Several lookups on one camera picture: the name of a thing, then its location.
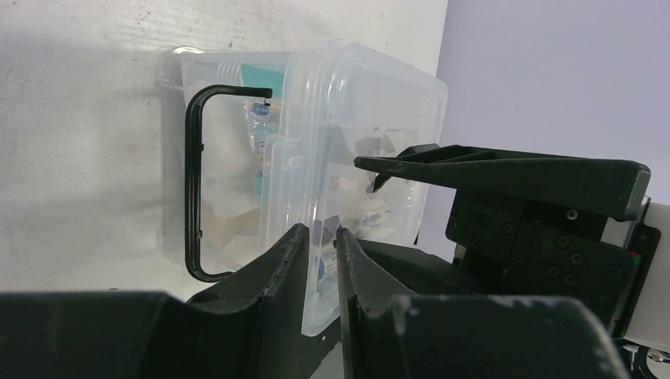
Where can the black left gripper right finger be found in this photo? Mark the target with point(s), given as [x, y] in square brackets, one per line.
[390, 331]

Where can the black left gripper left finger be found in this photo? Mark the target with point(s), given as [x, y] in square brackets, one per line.
[246, 326]

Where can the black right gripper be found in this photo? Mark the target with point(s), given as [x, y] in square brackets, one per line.
[559, 240]

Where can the clear plastic box lid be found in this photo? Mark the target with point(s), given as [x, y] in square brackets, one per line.
[341, 100]

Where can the teal packet of supplies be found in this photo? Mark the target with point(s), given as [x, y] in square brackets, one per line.
[262, 115]

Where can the clear plastic medicine box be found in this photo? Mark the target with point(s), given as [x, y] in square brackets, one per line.
[210, 206]

